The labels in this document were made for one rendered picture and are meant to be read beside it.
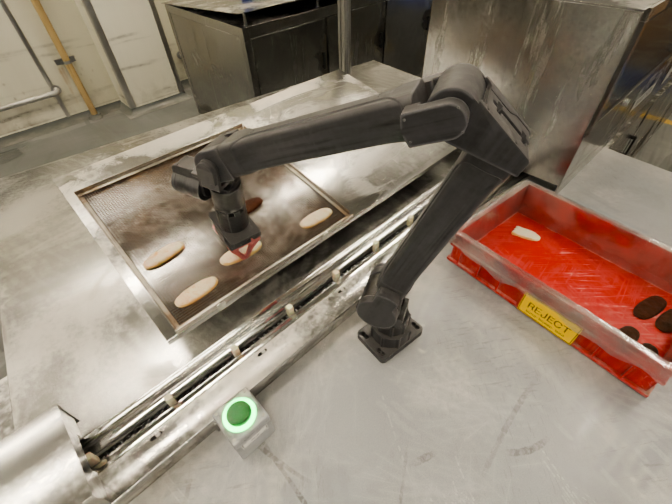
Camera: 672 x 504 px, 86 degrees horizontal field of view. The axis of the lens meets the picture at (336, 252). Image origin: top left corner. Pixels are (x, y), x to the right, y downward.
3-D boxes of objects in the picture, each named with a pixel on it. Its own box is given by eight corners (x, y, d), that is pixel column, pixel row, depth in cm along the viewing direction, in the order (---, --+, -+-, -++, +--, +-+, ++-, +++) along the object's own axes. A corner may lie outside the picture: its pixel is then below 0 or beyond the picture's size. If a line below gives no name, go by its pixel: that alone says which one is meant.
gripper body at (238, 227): (233, 251, 70) (226, 226, 64) (209, 219, 75) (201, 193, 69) (262, 237, 73) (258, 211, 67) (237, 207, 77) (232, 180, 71)
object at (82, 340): (186, 551, 118) (21, 499, 59) (101, 317, 183) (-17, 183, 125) (513, 281, 191) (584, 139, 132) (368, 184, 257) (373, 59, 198)
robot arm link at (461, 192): (563, 146, 35) (560, 103, 41) (436, 83, 35) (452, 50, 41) (387, 334, 69) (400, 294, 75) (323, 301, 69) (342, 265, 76)
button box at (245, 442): (245, 469, 64) (230, 451, 56) (222, 435, 68) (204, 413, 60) (282, 435, 68) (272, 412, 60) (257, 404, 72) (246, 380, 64)
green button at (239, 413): (236, 434, 58) (234, 430, 57) (223, 415, 60) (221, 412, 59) (257, 416, 60) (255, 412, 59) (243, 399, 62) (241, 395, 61)
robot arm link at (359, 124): (472, 144, 38) (482, 102, 45) (462, 90, 34) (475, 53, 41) (200, 192, 60) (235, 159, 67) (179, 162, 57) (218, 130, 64)
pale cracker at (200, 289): (181, 312, 75) (179, 309, 74) (171, 300, 76) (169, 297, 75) (222, 284, 80) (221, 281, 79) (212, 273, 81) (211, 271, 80)
